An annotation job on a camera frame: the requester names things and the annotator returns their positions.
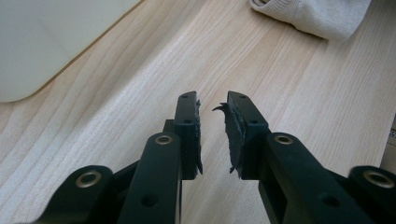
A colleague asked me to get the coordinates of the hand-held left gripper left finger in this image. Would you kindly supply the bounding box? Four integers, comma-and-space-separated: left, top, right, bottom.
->
116, 91, 204, 224

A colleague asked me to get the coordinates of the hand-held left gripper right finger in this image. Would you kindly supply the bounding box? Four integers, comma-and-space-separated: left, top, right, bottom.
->
212, 91, 375, 224

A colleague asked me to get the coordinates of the beige sock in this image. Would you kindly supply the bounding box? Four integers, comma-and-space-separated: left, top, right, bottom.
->
248, 0, 374, 42

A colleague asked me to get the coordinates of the white divided storage box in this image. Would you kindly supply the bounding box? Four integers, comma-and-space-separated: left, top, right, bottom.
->
0, 0, 145, 104

